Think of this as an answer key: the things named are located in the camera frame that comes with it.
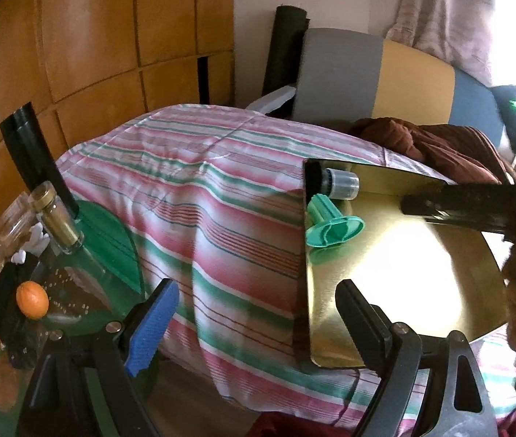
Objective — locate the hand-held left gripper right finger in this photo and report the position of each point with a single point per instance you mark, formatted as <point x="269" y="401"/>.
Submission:
<point x="362" y="323"/>

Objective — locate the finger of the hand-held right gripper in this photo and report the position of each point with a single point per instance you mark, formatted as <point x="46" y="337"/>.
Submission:
<point x="467" y="209"/>

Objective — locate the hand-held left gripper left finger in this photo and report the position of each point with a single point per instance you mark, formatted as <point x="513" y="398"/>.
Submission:
<point x="153" y="323"/>

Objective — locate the gold metal tray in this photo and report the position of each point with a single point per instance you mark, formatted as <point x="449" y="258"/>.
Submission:
<point x="399" y="273"/>

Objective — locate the brown crumpled cloth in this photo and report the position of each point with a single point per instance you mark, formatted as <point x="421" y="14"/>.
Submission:
<point x="444" y="145"/>

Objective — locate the green glass side table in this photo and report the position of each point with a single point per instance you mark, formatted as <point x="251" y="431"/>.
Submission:
<point x="110" y="241"/>

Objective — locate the green plastic stamp toy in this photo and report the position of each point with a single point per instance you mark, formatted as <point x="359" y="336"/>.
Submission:
<point x="331" y="230"/>

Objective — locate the small orange ball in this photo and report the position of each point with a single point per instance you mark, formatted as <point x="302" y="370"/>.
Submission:
<point x="33" y="299"/>

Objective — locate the glass bottle with gold neck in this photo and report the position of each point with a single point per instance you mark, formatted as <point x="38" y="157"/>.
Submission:
<point x="60" y="221"/>

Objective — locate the striped pink green blanket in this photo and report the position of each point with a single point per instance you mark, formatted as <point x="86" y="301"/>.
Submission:
<point x="221" y="200"/>

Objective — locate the black cloth bundle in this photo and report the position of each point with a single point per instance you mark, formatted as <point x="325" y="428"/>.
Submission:
<point x="8" y="330"/>

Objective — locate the white plastic piece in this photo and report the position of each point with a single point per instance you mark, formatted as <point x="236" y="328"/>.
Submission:
<point x="35" y="237"/>

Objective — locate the beige curtain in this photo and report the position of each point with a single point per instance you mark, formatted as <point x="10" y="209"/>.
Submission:
<point x="444" y="9"/>

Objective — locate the grey yellow blue headboard cushion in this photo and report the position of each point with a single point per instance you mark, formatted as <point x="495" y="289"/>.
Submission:
<point x="376" y="73"/>

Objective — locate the clear square glass bottle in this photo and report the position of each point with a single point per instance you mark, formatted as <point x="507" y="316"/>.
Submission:
<point x="2" y="242"/>

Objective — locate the black plastic tubes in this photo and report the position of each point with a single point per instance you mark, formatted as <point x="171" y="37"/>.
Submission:
<point x="30" y="145"/>

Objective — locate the black rolled mat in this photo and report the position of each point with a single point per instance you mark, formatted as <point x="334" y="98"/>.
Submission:
<point x="285" y="50"/>

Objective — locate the wooden wardrobe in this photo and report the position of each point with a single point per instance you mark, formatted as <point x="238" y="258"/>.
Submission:
<point x="94" y="32"/>

